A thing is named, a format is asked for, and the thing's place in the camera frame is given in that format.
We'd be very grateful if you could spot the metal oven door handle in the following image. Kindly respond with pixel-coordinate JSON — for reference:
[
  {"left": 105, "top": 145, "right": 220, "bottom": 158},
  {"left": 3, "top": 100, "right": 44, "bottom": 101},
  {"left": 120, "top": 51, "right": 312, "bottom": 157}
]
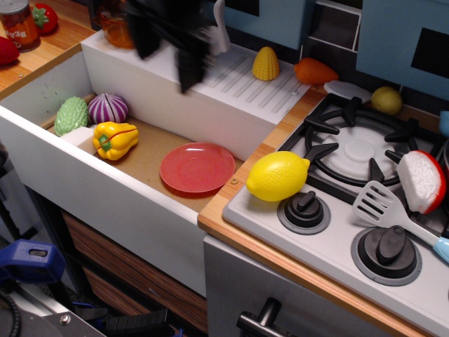
[{"left": 236, "top": 298, "right": 291, "bottom": 337}]

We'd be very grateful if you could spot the white foam block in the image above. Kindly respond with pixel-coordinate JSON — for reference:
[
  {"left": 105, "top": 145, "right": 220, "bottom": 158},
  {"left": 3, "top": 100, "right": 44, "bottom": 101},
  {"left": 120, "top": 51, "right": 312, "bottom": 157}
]
[{"left": 60, "top": 126, "right": 97, "bottom": 154}]

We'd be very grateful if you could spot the blue plastic clamp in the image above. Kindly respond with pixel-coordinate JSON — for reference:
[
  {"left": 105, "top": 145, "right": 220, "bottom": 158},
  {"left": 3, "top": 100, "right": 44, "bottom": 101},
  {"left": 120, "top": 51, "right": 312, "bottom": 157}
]
[{"left": 1, "top": 239, "right": 66, "bottom": 284}]

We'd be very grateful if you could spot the red toy vegetable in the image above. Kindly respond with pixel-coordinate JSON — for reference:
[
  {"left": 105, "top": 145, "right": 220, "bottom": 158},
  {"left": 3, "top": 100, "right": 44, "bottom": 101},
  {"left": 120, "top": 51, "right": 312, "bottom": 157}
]
[{"left": 0, "top": 37, "right": 20, "bottom": 65}]

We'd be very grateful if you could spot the yellow-green toy potato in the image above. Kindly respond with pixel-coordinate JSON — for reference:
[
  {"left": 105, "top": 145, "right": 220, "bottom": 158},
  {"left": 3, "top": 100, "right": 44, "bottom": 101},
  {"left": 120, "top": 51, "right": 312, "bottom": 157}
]
[{"left": 371, "top": 86, "right": 403, "bottom": 116}]

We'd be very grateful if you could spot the yellow toy corn piece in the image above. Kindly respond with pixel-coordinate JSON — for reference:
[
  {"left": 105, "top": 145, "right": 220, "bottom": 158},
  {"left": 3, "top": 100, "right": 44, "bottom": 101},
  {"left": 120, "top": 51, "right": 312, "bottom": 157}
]
[{"left": 252, "top": 46, "right": 280, "bottom": 81}]

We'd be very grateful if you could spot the purple striped toy onion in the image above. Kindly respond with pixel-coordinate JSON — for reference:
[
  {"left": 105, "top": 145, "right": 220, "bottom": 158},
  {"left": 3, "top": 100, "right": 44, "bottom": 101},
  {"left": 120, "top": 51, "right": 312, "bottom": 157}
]
[{"left": 88, "top": 93, "right": 128, "bottom": 124}]

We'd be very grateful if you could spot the yellow toy bell pepper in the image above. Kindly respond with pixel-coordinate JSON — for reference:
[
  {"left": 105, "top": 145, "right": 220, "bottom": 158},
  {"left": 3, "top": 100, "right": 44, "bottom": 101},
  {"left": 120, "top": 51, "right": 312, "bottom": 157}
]
[{"left": 93, "top": 121, "right": 139, "bottom": 161}]

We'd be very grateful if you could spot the red toy strawberry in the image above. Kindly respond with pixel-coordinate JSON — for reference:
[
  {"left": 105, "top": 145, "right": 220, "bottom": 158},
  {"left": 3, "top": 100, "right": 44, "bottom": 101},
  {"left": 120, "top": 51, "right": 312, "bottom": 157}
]
[{"left": 32, "top": 4, "right": 58, "bottom": 35}]

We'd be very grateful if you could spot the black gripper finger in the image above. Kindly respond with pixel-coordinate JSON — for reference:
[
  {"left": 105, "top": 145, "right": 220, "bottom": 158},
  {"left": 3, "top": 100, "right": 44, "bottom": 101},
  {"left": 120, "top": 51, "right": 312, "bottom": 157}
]
[
  {"left": 177, "top": 48, "right": 208, "bottom": 93},
  {"left": 128, "top": 14, "right": 161, "bottom": 60}
]

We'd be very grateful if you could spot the toy beans can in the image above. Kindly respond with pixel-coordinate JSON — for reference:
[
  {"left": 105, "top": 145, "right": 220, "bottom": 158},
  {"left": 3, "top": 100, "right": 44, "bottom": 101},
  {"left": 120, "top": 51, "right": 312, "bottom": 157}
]
[{"left": 1, "top": 0, "right": 41, "bottom": 53}]

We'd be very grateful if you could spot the red and white toy sushi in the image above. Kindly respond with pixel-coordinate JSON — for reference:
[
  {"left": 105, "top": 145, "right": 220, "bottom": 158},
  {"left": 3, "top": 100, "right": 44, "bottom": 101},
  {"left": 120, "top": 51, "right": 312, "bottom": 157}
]
[{"left": 396, "top": 150, "right": 446, "bottom": 214}]

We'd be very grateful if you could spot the black stove burner grate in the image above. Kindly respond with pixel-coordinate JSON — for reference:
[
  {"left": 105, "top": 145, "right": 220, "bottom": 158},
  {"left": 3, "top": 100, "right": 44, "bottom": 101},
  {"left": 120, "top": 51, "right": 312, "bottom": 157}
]
[{"left": 279, "top": 94, "right": 444, "bottom": 204}]

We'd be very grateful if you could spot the red plastic plate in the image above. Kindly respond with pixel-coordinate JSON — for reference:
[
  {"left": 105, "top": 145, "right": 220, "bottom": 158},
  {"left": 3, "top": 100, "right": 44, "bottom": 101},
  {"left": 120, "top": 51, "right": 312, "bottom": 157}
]
[{"left": 159, "top": 143, "right": 236, "bottom": 193}]

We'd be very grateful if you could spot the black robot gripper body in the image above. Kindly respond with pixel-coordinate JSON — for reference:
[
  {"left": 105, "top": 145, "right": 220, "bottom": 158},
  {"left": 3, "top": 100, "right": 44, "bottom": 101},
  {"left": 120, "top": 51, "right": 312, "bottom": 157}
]
[{"left": 124, "top": 1, "right": 209, "bottom": 51}]

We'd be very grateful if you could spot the green bumpy toy gourd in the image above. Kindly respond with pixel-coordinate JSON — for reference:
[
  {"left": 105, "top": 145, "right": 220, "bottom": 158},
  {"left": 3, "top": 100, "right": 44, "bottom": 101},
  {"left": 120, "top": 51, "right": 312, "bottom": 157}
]
[{"left": 54, "top": 96, "right": 88, "bottom": 137}]

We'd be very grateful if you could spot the grey spatula with blue handle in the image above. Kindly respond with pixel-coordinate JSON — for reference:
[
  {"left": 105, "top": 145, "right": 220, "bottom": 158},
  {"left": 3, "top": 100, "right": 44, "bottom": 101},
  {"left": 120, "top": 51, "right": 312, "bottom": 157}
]
[{"left": 352, "top": 180, "right": 448, "bottom": 263}]

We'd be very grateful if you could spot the grey toy faucet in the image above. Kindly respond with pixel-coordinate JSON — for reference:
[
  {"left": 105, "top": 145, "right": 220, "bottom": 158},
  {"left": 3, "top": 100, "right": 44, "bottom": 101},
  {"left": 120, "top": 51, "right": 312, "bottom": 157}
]
[{"left": 208, "top": 0, "right": 231, "bottom": 55}]

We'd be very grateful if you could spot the small black stove knob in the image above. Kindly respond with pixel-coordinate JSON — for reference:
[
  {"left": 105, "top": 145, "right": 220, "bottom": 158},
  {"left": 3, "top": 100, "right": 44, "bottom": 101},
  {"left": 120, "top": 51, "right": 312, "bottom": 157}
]
[{"left": 277, "top": 191, "right": 331, "bottom": 235}]

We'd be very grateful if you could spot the white flat toy piece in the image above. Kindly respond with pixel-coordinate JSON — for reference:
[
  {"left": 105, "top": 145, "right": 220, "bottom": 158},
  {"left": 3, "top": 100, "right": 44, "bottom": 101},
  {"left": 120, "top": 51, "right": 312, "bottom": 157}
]
[{"left": 323, "top": 80, "right": 372, "bottom": 103}]

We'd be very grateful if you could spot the orange toy carrot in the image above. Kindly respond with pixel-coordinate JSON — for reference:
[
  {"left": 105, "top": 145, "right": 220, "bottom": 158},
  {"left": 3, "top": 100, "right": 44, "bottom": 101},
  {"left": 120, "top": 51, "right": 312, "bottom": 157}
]
[{"left": 293, "top": 58, "right": 339, "bottom": 85}]

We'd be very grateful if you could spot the orange transparent toy pot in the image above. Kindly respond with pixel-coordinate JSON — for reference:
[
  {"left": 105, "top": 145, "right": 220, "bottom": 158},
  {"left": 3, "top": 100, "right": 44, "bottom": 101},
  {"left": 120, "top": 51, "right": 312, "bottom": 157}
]
[{"left": 95, "top": 1, "right": 134, "bottom": 49}]

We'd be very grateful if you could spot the yellow plastic toy lemon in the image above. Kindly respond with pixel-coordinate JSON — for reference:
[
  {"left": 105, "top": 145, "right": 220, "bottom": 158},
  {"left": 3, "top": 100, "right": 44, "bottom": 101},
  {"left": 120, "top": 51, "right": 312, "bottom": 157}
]
[{"left": 246, "top": 151, "right": 311, "bottom": 201}]

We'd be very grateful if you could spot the large black stove knob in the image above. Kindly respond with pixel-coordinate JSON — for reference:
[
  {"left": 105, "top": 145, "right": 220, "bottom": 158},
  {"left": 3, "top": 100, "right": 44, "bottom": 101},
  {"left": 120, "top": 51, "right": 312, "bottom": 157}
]
[{"left": 351, "top": 226, "right": 422, "bottom": 286}]

